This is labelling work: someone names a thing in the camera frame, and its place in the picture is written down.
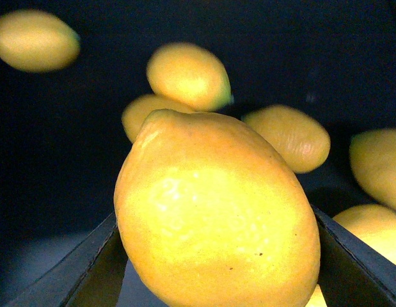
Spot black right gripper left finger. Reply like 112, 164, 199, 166
6, 213, 127, 306

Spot yellow lemon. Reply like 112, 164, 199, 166
242, 104, 331, 173
114, 109, 321, 306
0, 10, 81, 73
146, 42, 233, 111
349, 129, 396, 210

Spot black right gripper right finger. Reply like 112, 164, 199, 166
312, 205, 396, 307

